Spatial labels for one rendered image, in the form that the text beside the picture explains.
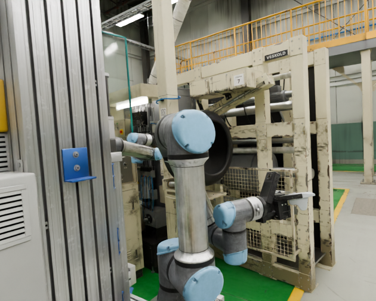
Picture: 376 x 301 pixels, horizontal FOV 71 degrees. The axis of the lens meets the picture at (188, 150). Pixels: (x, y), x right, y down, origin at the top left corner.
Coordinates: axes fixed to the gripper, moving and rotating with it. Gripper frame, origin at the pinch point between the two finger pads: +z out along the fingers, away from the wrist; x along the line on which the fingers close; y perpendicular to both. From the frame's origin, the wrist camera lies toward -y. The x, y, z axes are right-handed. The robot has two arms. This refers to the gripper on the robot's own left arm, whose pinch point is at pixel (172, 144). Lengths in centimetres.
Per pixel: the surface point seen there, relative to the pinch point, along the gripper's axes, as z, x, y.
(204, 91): 43, 9, 49
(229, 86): 44, -18, 48
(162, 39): 12, 29, 90
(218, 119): 36.3, -12.7, 21.5
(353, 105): 902, 101, 186
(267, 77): 57, -44, 54
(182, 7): 37, 33, 130
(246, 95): 58, -24, 43
